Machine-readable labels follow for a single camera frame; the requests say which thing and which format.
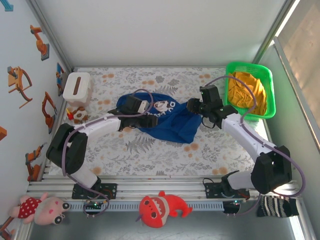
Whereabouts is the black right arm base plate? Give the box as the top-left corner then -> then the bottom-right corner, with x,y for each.
204,182 -> 251,200

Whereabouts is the yellow cloth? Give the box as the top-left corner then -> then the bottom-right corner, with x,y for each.
227,71 -> 268,116

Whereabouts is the brown white plush dog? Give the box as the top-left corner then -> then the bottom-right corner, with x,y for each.
72,106 -> 90,125

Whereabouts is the aluminium frame post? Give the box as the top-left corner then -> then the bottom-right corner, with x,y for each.
24,0 -> 75,73
251,0 -> 300,65

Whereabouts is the perforated grey cable tray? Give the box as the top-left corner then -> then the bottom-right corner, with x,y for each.
67,201 -> 225,212

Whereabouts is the glass window pane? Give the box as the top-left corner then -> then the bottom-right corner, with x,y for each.
272,0 -> 320,161

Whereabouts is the white tissue box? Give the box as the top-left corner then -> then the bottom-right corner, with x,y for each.
62,72 -> 92,105

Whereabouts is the small circuit board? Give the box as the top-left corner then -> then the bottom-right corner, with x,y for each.
83,201 -> 105,210
223,199 -> 248,208

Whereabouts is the floral tablecloth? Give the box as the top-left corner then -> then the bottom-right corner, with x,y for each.
48,66 -> 278,177

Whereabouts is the red shark plush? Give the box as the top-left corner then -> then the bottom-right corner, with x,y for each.
136,190 -> 193,229

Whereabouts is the aluminium rail frame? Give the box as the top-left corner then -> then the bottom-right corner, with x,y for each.
26,174 -> 305,201

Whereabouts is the pink pig plush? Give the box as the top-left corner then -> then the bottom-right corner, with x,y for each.
9,191 -> 71,226

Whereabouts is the black white striped sock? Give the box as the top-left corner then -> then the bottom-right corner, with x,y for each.
256,195 -> 300,218

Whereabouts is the blue orange machine wall sticker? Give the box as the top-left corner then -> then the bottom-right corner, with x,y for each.
55,62 -> 66,97

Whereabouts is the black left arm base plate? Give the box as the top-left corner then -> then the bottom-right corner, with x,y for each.
71,183 -> 118,200

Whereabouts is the green plastic basket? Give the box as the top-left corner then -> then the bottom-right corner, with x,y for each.
224,61 -> 277,120

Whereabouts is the blue t-shirt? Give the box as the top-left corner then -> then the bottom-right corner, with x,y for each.
116,92 -> 203,145

